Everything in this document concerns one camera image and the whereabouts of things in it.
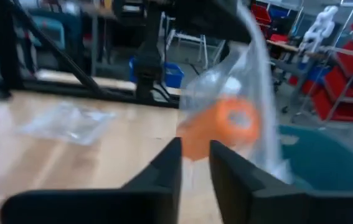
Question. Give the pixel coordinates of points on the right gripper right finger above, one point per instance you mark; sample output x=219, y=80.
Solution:
x=244, y=196

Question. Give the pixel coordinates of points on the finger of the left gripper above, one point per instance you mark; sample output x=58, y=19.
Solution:
x=216, y=18

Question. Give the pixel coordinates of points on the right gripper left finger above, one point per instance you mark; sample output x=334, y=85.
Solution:
x=151, y=199

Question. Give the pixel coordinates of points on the clear plastic bag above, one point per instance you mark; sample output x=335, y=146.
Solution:
x=67, y=124
x=257, y=77

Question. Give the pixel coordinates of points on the orange bandage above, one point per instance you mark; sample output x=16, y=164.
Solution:
x=219, y=127

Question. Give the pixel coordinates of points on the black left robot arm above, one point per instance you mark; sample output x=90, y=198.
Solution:
x=148, y=62

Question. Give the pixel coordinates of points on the blue floor crate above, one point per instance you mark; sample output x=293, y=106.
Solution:
x=173, y=76

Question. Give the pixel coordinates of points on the teal plastic bin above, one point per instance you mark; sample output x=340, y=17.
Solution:
x=325, y=161

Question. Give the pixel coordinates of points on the white robot figure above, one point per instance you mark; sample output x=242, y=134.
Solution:
x=319, y=25

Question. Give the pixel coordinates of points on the metal shelf rack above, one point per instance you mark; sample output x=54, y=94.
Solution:
x=349, y=83

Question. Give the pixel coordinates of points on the white metal frame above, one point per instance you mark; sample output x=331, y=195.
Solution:
x=204, y=46

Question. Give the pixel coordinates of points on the black metal table frame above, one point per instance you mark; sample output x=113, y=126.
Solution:
x=3, y=46

